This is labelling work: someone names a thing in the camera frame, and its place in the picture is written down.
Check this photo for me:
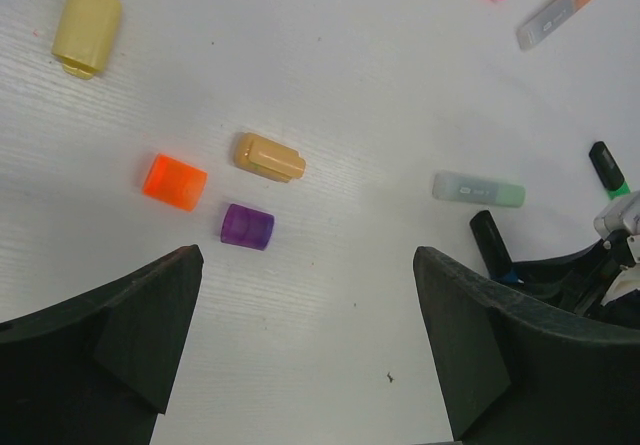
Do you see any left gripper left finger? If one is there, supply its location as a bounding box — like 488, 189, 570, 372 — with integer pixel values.
1, 245, 204, 444

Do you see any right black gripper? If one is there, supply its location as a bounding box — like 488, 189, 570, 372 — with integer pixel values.
512, 237, 639, 323

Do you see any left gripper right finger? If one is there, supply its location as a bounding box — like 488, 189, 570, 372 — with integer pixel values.
413, 247, 639, 444

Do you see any blue black highlighter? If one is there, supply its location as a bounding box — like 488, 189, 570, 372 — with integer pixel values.
469, 210, 523, 285

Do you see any orange pen cap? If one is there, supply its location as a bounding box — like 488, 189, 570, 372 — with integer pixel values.
142, 154, 208, 212

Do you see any purple pen cap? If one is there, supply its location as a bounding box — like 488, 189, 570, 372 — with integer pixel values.
220, 204, 275, 251

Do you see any tan pen cap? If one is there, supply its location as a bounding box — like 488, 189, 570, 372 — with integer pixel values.
233, 133, 306, 183

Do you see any yellow pen cap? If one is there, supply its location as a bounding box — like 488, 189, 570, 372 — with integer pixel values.
51, 0, 122, 80

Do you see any green black highlighter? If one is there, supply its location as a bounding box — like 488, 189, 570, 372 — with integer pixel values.
589, 141, 631, 200

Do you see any mint cap translucent highlighter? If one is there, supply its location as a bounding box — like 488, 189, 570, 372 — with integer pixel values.
432, 171, 526, 208

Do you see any peach cap translucent highlighter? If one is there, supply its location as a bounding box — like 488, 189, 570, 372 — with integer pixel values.
516, 0, 592, 51

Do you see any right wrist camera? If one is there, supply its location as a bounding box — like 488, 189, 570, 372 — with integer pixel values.
593, 192, 639, 267

